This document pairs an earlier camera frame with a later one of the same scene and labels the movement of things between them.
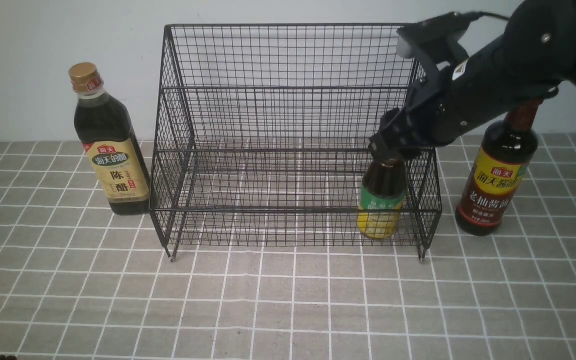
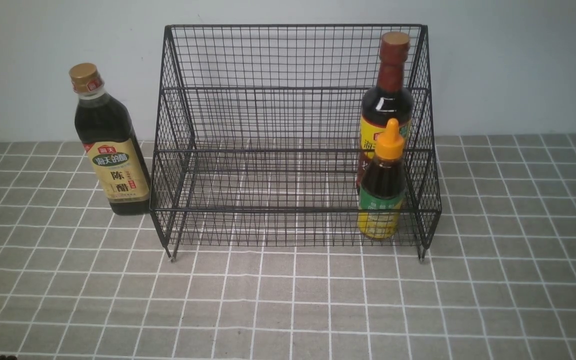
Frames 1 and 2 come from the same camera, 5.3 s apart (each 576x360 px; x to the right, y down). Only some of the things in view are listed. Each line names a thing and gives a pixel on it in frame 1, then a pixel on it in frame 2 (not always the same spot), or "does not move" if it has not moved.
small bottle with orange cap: [382, 199] does not move
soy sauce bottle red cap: [507, 150] -> [390, 99]
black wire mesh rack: [263, 136] does not move
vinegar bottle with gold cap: [106, 127] does not move
